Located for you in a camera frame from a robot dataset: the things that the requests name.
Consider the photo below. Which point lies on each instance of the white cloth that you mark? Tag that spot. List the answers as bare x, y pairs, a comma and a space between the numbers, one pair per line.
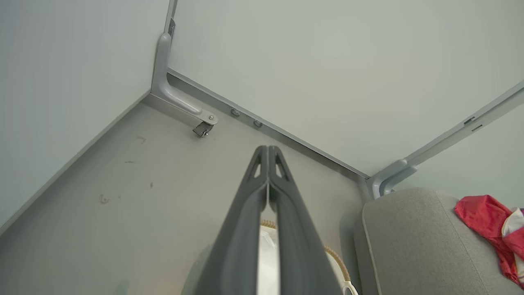
268, 262

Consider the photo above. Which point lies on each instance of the grey partition corner foot bracket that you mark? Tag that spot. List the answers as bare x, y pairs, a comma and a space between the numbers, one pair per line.
389, 176

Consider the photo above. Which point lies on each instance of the grey round bolt head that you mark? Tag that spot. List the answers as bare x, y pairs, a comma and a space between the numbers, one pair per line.
235, 111
258, 123

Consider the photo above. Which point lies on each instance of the red and white garment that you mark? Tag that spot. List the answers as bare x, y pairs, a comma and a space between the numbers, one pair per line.
485, 217

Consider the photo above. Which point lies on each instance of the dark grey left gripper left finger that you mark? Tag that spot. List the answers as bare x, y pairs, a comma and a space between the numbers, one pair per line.
237, 237

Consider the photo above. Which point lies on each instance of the small grey caster wheel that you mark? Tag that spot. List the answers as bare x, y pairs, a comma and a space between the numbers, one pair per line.
203, 130

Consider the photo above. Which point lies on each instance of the white laundry basket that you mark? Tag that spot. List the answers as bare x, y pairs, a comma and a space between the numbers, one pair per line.
339, 262

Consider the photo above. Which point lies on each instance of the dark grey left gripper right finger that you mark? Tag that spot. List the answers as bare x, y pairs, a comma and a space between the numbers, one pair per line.
297, 241

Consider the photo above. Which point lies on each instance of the grey fabric sofa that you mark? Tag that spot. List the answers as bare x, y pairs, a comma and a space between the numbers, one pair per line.
417, 250

